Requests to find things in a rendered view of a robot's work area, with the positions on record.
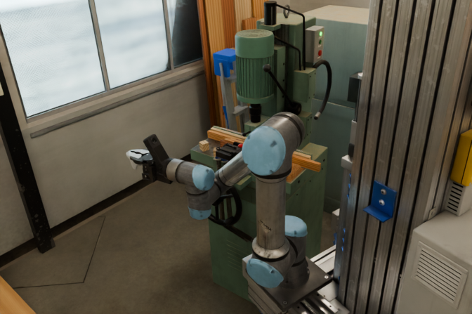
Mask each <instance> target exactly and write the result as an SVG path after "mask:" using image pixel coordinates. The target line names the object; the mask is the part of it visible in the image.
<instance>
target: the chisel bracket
mask: <svg viewBox="0 0 472 314"><path fill-rule="evenodd" d="M268 119H270V117H268V116H265V115H261V121H260V122H258V123H253V122H251V120H249V121H248V122H247V123H245V124H244V132H245V133H246V132H248V131H251V132H252V131H253V130H254V129H256V128H258V127H259V126H261V125H262V124H263V123H265V122H266V121H267V120H268ZM249 134H250V133H248V134H247V135H246V137H248V136H249Z"/></svg>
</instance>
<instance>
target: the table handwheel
mask: <svg viewBox="0 0 472 314"><path fill-rule="evenodd" d="M229 191H230V192H231V194H229V195H227V193H226V192H225V193H223V194H222V195H221V196H220V197H219V198H218V199H217V200H216V201H215V202H214V203H213V204H212V205H213V206H215V212H216V216H214V215H213V214H211V215H210V216H209V217H208V219H209V220H210V221H212V222H214V223H216V224H218V225H223V226H230V225H234V224H236V222H238V221H239V219H240V217H241V215H242V201H241V199H240V196H239V194H238V192H237V190H236V188H235V187H234V186H232V187H231V188H230V189H229ZM231 197H233V198H234V200H235V205H236V213H235V216H234V219H233V220H232V221H231V222H230V224H228V225H224V224H223V222H224V220H222V219H220V218H219V215H218V206H219V204H220V203H221V202H223V200H224V199H226V198H231Z"/></svg>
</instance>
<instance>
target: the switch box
mask: <svg viewBox="0 0 472 314"><path fill-rule="evenodd" d="M324 31H325V27H321V26H312V27H309V28H308V29H305V36H306V62H309V63H315V62H317V61H318V60H320V59H322V55H321V56H320V58H318V59H317V57H319V55H318V52H319V50H321V51H322V54H323V43H324ZM320 32H322V35H321V36H322V38H320V39H321V40H322V43H321V46H320V47H318V46H319V45H320V44H319V40H320V39H319V37H321V36H320Z"/></svg>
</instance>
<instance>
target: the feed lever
mask: <svg viewBox="0 0 472 314"><path fill-rule="evenodd" d="M263 70H264V72H268V73H269V75H270V76H271V77H272V79H273V81H274V82H275V83H276V84H277V86H278V88H279V89H280V90H281V92H282V93H283V95H284V97H285V98H286V99H287V101H288V102H289V105H288V108H287V111H288V112H291V113H294V114H295V115H299V114H300V113H301V111H302V109H301V108H302V107H301V104H300V103H295V102H292V101H291V100H290V98H289V96H288V95H287V94H286V93H285V91H284V89H283V88H282V87H281V85H280V83H279V82H278V80H277V79H276V78H275V76H274V74H273V73H272V72H271V66H270V65H269V64H265V65H264V66H263Z"/></svg>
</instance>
